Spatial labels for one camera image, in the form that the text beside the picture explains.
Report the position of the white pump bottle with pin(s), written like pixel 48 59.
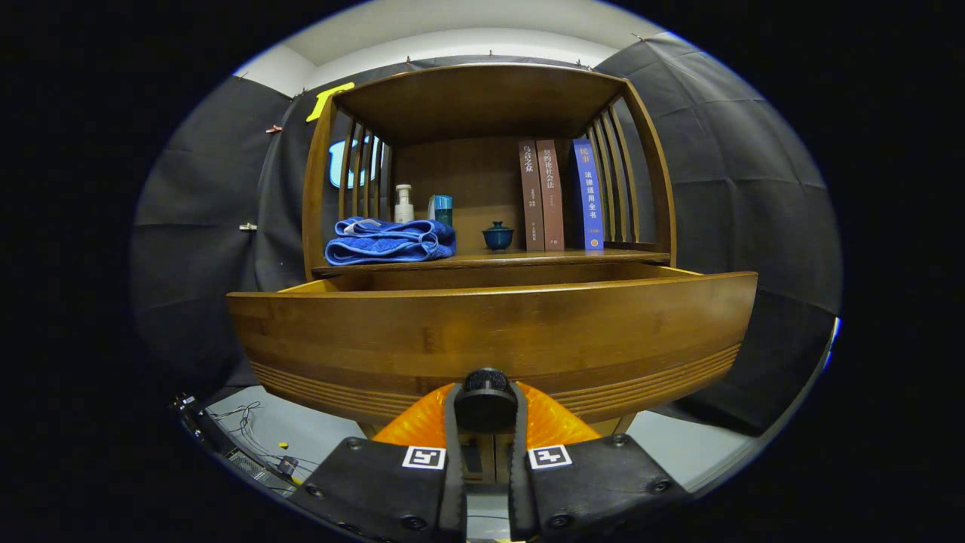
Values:
pixel 404 210

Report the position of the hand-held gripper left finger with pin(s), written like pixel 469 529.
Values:
pixel 454 498

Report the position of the wooden countertop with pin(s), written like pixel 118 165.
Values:
pixel 528 259

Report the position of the brown book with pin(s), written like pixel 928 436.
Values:
pixel 551 196
pixel 531 196

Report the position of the grey vented device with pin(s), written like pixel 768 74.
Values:
pixel 252 464

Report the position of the brown wooden cabinet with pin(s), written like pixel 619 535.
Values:
pixel 475 105

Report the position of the folded blue towel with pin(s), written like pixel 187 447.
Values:
pixel 392 241

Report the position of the teal and white box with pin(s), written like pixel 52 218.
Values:
pixel 443 207

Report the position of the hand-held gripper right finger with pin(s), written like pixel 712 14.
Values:
pixel 519 498

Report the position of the wooden drawer with black knob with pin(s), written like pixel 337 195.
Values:
pixel 490 332

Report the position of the blue lidded teacup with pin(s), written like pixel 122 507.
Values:
pixel 497 238

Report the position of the blue book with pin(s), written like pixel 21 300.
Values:
pixel 589 196

